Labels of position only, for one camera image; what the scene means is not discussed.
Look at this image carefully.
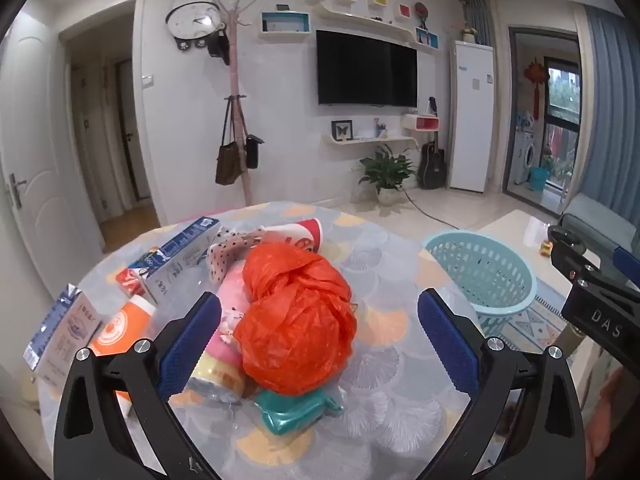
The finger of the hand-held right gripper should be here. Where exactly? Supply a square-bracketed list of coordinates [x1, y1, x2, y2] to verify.
[547, 225, 640, 303]
[614, 246, 640, 281]

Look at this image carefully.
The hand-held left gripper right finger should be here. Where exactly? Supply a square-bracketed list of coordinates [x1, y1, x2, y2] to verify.
[417, 287, 588, 480]

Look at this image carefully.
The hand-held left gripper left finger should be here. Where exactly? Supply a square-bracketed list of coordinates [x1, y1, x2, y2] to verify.
[52, 290, 223, 480]

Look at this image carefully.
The pink plastic-wrapped packet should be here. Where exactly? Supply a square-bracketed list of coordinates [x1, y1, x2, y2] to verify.
[209, 262, 261, 361]

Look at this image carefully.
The teal plastic basket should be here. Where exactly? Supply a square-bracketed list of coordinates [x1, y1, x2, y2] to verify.
[422, 231, 538, 335]

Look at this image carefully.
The white bag with black hearts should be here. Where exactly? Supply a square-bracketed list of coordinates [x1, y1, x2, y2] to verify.
[205, 225, 271, 286]

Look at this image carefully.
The orange plastic bag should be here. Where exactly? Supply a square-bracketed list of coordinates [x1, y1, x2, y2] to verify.
[232, 241, 358, 395]

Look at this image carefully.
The person's right hand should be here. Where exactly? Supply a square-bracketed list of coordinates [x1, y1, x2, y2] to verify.
[585, 365, 640, 471]

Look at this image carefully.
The clear packet with yellow label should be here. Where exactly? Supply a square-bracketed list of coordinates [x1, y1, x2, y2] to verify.
[187, 347, 258, 406]

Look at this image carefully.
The grey-blue sofa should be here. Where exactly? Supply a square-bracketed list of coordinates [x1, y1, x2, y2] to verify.
[557, 192, 640, 261]

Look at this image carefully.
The white coffee table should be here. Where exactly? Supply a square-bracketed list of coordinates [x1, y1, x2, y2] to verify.
[475, 209, 601, 281]

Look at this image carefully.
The patterned rug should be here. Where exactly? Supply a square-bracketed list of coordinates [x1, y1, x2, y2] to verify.
[500, 275, 576, 356]

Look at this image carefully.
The orange white carton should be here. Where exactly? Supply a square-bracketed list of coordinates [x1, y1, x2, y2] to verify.
[87, 295, 158, 361]

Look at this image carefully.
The blue and white milk carton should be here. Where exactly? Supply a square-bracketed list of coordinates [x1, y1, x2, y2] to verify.
[142, 216, 221, 306]

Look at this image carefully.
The red and blue box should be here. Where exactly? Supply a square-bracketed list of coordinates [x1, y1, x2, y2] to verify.
[116, 250, 163, 297]

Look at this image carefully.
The washing machine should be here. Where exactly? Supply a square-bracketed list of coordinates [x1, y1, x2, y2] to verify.
[515, 127, 538, 184]

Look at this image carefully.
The teal plastic wrapper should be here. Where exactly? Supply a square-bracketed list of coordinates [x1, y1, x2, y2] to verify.
[255, 387, 346, 436]

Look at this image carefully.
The blue and brown carton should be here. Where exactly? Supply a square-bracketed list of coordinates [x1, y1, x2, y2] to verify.
[22, 284, 103, 386]

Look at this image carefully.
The blue curtain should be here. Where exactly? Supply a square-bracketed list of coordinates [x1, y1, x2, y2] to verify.
[565, 5, 640, 211]
[460, 0, 493, 46]

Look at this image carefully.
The red and white paper cup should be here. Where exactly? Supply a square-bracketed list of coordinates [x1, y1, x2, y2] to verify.
[267, 217, 326, 256]

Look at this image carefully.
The black guitar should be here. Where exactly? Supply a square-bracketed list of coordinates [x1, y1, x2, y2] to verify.
[417, 130, 448, 191]

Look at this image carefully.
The tall white appliance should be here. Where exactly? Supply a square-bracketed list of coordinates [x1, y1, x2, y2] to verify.
[448, 40, 494, 193]

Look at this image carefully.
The brown handbag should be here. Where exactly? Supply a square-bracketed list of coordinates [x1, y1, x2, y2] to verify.
[215, 97, 246, 187]

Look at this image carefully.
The potted green plant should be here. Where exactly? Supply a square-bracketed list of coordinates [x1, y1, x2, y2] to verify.
[357, 144, 418, 206]

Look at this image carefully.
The red knot ornament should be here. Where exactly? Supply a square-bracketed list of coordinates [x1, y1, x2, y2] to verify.
[525, 60, 551, 118]

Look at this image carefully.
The red and white box shelf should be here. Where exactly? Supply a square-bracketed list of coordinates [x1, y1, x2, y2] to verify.
[400, 112, 441, 133]

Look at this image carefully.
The black handbag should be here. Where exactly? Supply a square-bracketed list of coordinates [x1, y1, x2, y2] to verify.
[244, 110, 261, 171]

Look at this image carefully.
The white door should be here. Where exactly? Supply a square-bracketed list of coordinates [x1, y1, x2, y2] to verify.
[0, 0, 106, 311]

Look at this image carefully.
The pink coat rack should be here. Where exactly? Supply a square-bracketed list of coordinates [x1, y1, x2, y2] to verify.
[207, 0, 268, 208]

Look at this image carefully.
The black pouch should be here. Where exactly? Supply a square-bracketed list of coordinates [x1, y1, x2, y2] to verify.
[206, 30, 232, 67]

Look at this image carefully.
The wide blue box shelf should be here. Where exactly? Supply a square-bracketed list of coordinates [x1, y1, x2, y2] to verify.
[260, 11, 311, 37]

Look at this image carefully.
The black floor cable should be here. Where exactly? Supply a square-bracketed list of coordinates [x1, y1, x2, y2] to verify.
[400, 187, 481, 231]

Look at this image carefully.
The low white wall shelf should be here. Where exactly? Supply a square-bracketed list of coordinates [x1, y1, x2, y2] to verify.
[322, 135, 418, 147]

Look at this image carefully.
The metal door handle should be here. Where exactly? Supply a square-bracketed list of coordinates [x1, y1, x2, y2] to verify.
[7, 172, 28, 209]

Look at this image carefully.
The wall-mounted television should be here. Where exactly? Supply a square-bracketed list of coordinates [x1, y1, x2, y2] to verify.
[316, 30, 419, 109]

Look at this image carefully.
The long white wall shelf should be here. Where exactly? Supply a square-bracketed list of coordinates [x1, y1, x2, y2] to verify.
[320, 1, 438, 53]

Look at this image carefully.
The panda wall clock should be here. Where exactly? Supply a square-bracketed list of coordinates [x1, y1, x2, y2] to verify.
[165, 0, 228, 53]

